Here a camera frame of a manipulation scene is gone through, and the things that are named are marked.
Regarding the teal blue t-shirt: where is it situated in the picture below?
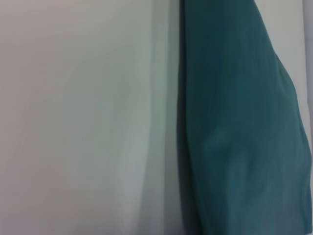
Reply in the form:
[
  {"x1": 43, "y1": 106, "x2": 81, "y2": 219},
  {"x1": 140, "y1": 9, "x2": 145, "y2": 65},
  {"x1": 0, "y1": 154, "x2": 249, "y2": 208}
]
[{"x1": 176, "y1": 0, "x2": 313, "y2": 235}]

